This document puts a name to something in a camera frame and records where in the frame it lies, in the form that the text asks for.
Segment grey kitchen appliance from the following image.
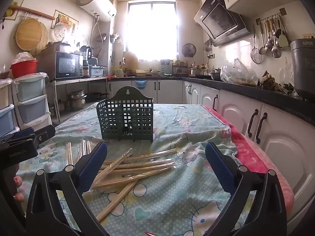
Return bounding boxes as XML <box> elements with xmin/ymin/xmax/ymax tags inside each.
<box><xmin>290</xmin><ymin>38</ymin><xmax>315</xmax><ymax>101</ymax></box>

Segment beige rounded board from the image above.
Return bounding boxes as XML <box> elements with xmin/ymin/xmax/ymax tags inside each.
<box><xmin>122</xmin><ymin>51</ymin><xmax>139</xmax><ymax>70</ymax></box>

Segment clear plastic bag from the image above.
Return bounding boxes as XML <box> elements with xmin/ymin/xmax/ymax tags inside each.
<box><xmin>220</xmin><ymin>58</ymin><xmax>258</xmax><ymax>86</ymax></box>

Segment small steel ladle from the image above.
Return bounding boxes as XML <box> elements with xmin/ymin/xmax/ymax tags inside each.
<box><xmin>258</xmin><ymin>21</ymin><xmax>269</xmax><ymax>55</ymax></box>

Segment plastic bag of greens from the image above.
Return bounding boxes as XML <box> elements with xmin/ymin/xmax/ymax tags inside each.
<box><xmin>279</xmin><ymin>58</ymin><xmax>296</xmax><ymax>95</ymax></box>

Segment wire skimmer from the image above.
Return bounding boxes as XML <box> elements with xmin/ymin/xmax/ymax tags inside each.
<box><xmin>250</xmin><ymin>25</ymin><xmax>263</xmax><ymax>64</ymax></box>

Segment cartoon print tablecloth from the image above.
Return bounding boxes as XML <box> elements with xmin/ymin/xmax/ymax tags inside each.
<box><xmin>16</xmin><ymin>102</ymin><xmax>256</xmax><ymax>236</ymax></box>

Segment green utensil holder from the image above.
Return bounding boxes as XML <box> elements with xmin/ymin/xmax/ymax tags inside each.
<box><xmin>96</xmin><ymin>86</ymin><xmax>154</xmax><ymax>143</ymax></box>

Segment cardboard box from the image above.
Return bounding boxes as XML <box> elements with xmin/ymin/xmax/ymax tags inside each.
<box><xmin>41</xmin><ymin>42</ymin><xmax>70</xmax><ymax>54</ymax></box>

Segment stacked steel pots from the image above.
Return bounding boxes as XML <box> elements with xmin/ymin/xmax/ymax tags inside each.
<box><xmin>67</xmin><ymin>90</ymin><xmax>87</xmax><ymax>110</ymax></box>

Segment brown ginger root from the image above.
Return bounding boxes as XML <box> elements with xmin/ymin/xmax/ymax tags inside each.
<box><xmin>259</xmin><ymin>70</ymin><xmax>280</xmax><ymax>90</ymax></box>

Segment woven bamboo tray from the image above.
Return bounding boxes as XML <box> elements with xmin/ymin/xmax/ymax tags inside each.
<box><xmin>15</xmin><ymin>18</ymin><xmax>49</xmax><ymax>56</ymax></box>

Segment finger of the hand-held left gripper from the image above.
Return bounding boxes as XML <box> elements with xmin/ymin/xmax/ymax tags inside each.
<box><xmin>32</xmin><ymin>125</ymin><xmax>57</xmax><ymax>149</ymax></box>
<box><xmin>11</xmin><ymin>127</ymin><xmax>35</xmax><ymax>141</ymax></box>

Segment red basin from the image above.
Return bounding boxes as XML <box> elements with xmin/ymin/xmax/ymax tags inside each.
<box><xmin>10</xmin><ymin>59</ymin><xmax>39</xmax><ymax>78</ymax></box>

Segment wooden rolling pin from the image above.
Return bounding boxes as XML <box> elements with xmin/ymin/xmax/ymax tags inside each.
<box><xmin>9</xmin><ymin>5</ymin><xmax>56</xmax><ymax>20</ymax></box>

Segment utensil hanging rail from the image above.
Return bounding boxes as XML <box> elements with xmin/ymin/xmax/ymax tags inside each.
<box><xmin>255</xmin><ymin>8</ymin><xmax>287</xmax><ymax>25</ymax></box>

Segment plastic drawer unit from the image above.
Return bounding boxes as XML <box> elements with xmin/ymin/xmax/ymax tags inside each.
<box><xmin>0</xmin><ymin>79</ymin><xmax>20</xmax><ymax>138</ymax></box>
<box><xmin>13</xmin><ymin>72</ymin><xmax>52</xmax><ymax>129</ymax></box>

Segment black frying pan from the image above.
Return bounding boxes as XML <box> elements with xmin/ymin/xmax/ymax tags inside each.
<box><xmin>86</xmin><ymin>92</ymin><xmax>110</xmax><ymax>102</ymax></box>

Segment pale green spatula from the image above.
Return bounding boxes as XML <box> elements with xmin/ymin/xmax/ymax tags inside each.
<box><xmin>278</xmin><ymin>16</ymin><xmax>289</xmax><ymax>48</ymax></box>

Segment black range hood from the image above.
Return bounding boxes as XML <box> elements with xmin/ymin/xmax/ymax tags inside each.
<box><xmin>194</xmin><ymin>0</ymin><xmax>251</xmax><ymax>47</ymax></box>

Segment white round fan guard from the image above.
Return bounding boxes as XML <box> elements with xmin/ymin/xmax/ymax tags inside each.
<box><xmin>53</xmin><ymin>23</ymin><xmax>67</xmax><ymax>42</ymax></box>

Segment microwave oven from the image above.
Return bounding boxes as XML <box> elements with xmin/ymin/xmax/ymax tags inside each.
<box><xmin>37</xmin><ymin>51</ymin><xmax>80</xmax><ymax>79</ymax></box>

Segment small wall fan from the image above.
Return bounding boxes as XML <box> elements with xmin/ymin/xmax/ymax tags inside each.
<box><xmin>182</xmin><ymin>43</ymin><xmax>196</xmax><ymax>57</ymax></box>

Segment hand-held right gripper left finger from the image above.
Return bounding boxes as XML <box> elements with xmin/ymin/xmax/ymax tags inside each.
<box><xmin>26</xmin><ymin>141</ymin><xmax>109</xmax><ymax>236</ymax></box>

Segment large steel ladle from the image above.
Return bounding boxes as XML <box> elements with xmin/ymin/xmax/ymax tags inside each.
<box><xmin>271</xmin><ymin>20</ymin><xmax>281</xmax><ymax>59</ymax></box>

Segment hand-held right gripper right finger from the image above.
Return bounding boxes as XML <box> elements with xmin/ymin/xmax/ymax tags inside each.
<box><xmin>205</xmin><ymin>142</ymin><xmax>288</xmax><ymax>236</ymax></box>

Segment white water heater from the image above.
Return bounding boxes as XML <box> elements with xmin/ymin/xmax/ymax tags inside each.
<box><xmin>76</xmin><ymin>0</ymin><xmax>117</xmax><ymax>22</ymax></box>

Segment black countertop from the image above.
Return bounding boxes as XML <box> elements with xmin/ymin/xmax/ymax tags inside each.
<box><xmin>107</xmin><ymin>75</ymin><xmax>315</xmax><ymax>126</ymax></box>

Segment black blender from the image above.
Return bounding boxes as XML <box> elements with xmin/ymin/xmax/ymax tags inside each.
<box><xmin>80</xmin><ymin>45</ymin><xmax>93</xmax><ymax>62</ymax></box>

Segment steel stockpot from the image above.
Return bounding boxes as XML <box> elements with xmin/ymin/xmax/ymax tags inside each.
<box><xmin>189</xmin><ymin>67</ymin><xmax>206</xmax><ymax>76</ymax></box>

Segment bunch of chopsticks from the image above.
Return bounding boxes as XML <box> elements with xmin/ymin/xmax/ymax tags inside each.
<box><xmin>65</xmin><ymin>139</ymin><xmax>178</xmax><ymax>223</ymax></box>

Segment person's left hand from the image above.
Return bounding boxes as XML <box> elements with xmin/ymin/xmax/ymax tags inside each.
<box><xmin>12</xmin><ymin>175</ymin><xmax>25</xmax><ymax>202</ymax></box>

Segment grey dish tub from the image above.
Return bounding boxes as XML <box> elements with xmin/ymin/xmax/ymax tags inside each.
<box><xmin>89</xmin><ymin>64</ymin><xmax>108</xmax><ymax>77</ymax></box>

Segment steel slotted spoon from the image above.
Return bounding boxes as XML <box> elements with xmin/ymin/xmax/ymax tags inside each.
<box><xmin>266</xmin><ymin>20</ymin><xmax>274</xmax><ymax>50</ymax></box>

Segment fruit wall picture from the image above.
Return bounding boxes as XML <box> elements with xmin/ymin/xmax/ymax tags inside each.
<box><xmin>51</xmin><ymin>10</ymin><xmax>79</xmax><ymax>33</ymax></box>
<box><xmin>2</xmin><ymin>0</ymin><xmax>26</xmax><ymax>21</ymax></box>

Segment metal shelf rack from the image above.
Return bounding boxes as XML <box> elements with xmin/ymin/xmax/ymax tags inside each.
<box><xmin>50</xmin><ymin>77</ymin><xmax>109</xmax><ymax>123</ymax></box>

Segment window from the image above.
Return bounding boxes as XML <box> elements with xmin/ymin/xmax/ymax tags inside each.
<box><xmin>127</xmin><ymin>2</ymin><xmax>178</xmax><ymax>62</ymax></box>

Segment pink blanket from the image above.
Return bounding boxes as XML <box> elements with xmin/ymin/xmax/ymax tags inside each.
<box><xmin>203</xmin><ymin>106</ymin><xmax>294</xmax><ymax>217</ymax></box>

